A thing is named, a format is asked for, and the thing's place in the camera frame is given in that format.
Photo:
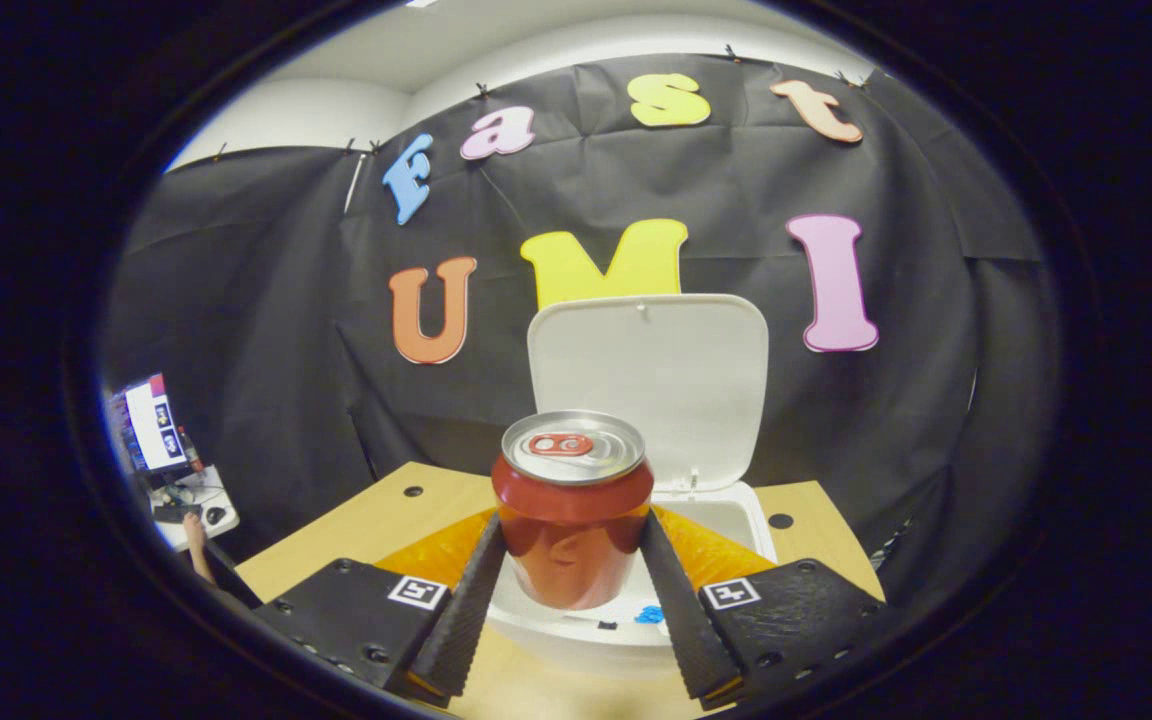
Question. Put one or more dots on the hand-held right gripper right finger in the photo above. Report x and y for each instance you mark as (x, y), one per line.
(686, 620)

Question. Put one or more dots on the black keyboard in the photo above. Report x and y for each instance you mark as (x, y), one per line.
(176, 513)

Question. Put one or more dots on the white desktop garbage bin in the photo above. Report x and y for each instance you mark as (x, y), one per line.
(656, 370)

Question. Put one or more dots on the black backdrop cloth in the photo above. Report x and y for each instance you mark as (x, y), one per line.
(266, 300)

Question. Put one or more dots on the black computer mouse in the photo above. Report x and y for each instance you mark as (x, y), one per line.
(215, 515)

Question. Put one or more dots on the white side desk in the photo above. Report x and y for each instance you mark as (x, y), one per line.
(198, 485)

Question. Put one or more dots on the red pop can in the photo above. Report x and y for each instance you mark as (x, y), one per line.
(572, 540)

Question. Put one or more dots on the computer monitor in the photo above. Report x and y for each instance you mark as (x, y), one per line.
(154, 425)

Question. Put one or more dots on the wooden desktop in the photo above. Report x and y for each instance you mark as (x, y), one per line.
(366, 520)

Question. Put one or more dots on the blue paper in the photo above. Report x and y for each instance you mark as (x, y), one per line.
(649, 614)

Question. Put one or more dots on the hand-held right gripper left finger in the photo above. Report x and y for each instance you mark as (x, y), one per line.
(466, 610)

